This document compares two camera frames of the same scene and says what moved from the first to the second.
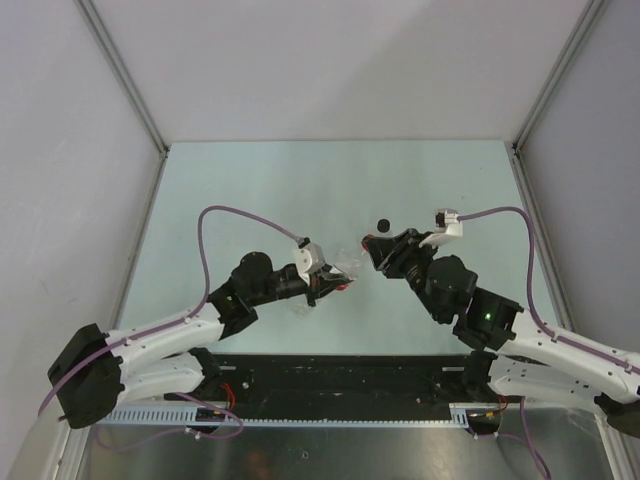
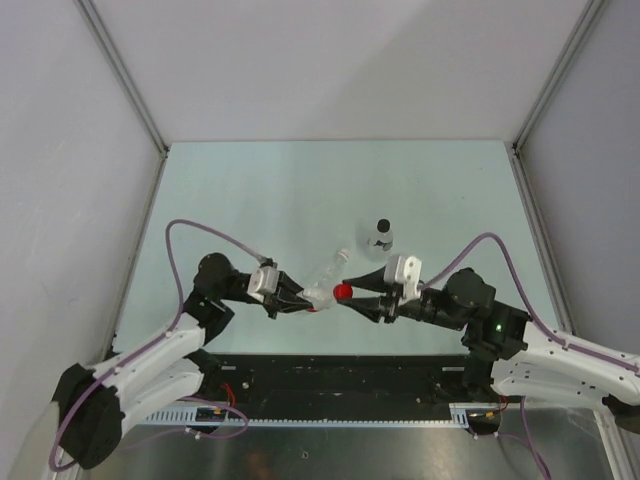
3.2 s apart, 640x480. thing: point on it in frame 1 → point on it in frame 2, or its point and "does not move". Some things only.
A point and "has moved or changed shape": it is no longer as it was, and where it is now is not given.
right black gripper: [380, 250] → [372, 307]
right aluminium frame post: [519, 167] does not move
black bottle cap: [383, 225] does not move
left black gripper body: [314, 289] → [271, 305]
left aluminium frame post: [111, 50] does not move
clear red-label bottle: [349, 265] has moved or changed shape
